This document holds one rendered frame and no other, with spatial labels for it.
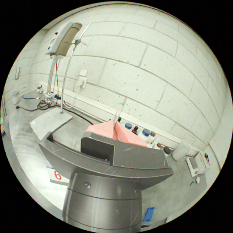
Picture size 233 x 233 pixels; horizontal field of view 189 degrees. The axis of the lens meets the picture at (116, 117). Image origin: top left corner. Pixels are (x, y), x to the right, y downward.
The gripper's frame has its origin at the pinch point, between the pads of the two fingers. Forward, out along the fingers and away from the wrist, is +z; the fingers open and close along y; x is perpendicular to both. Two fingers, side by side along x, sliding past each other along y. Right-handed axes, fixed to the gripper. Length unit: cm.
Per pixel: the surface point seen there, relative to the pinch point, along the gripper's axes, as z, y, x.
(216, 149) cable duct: -9, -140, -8
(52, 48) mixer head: 12.6, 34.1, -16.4
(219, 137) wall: 0, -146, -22
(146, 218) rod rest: -24.3, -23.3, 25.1
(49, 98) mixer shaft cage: 18.7, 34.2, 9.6
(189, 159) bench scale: 10, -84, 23
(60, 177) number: -7.3, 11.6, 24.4
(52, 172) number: -7.5, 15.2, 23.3
